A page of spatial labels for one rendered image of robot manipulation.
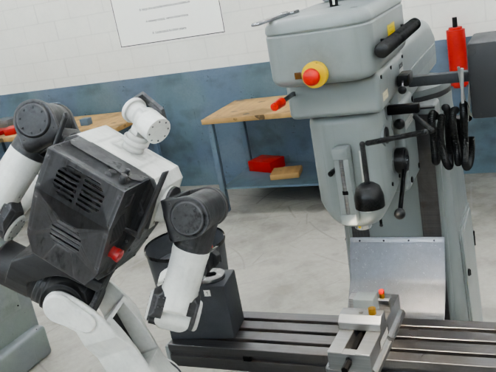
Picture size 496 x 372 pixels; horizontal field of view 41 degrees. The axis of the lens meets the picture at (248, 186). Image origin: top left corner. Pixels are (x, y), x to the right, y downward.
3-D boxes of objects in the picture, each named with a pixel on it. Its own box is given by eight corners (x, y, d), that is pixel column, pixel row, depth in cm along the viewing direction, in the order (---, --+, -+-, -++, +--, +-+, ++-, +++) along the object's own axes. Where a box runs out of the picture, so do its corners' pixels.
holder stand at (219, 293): (235, 339, 212) (223, 282, 206) (171, 339, 219) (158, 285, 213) (244, 319, 223) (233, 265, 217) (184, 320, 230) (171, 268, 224)
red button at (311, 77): (319, 85, 150) (317, 68, 149) (302, 87, 152) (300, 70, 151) (323, 83, 153) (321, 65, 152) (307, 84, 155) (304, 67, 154)
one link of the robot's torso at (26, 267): (-20, 288, 169) (-1, 231, 162) (5, 266, 181) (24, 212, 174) (80, 336, 169) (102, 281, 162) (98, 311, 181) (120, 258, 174)
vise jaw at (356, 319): (381, 332, 187) (379, 319, 186) (339, 329, 193) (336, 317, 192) (386, 321, 192) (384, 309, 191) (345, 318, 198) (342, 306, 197)
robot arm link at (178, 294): (193, 345, 159) (217, 260, 154) (140, 332, 158) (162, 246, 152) (195, 322, 170) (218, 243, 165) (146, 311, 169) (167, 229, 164)
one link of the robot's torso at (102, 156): (104, 324, 148) (162, 189, 136) (-18, 247, 154) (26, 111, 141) (161, 274, 176) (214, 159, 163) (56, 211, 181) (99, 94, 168)
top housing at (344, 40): (373, 80, 150) (364, 8, 146) (266, 91, 161) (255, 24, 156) (409, 46, 191) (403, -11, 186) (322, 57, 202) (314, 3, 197)
